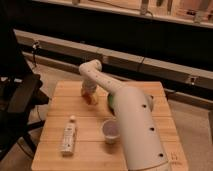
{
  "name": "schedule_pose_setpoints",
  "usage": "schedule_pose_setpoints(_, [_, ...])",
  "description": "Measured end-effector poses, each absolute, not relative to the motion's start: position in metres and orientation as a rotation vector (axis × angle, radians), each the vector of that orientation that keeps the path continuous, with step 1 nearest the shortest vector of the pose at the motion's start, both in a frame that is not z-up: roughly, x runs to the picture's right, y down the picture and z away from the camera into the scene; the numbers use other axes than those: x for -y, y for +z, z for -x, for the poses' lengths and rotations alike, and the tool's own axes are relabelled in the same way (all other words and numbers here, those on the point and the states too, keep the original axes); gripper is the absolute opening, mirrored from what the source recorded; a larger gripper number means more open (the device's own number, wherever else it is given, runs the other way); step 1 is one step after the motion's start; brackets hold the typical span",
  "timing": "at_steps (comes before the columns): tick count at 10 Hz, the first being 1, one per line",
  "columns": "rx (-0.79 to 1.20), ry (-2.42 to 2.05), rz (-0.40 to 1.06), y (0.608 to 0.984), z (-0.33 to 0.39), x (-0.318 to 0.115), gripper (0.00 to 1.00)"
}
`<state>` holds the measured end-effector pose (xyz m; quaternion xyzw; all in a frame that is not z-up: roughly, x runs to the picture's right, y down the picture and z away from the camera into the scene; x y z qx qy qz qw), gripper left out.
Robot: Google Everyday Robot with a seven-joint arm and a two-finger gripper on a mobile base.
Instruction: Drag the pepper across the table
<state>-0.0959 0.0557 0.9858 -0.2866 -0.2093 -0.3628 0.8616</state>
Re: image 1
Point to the green bowl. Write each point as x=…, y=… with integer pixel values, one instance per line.
x=110, y=102

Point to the white plastic bottle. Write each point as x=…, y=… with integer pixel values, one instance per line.
x=69, y=135

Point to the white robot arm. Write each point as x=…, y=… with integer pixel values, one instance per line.
x=140, y=139

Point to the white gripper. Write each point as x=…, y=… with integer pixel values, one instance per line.
x=88, y=87

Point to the black office chair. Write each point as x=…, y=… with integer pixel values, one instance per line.
x=19, y=94

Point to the orange red pepper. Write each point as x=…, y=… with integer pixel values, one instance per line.
x=91, y=99

